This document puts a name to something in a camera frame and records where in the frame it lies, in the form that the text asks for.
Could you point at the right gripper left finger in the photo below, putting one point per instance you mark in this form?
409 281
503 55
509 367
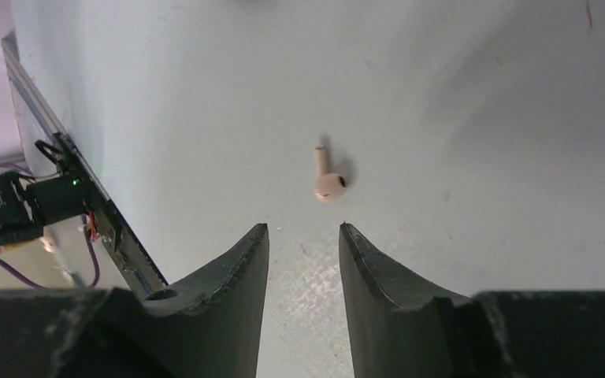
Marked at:
207 324

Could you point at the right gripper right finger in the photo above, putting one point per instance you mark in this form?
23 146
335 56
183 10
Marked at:
402 325

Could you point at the white earbud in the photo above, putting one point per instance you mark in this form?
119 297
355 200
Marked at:
329 186

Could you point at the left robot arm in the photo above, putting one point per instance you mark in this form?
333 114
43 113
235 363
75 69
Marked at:
26 210

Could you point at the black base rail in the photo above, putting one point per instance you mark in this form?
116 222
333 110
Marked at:
105 224

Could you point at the aluminium frame rail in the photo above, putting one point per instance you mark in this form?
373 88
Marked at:
40 130

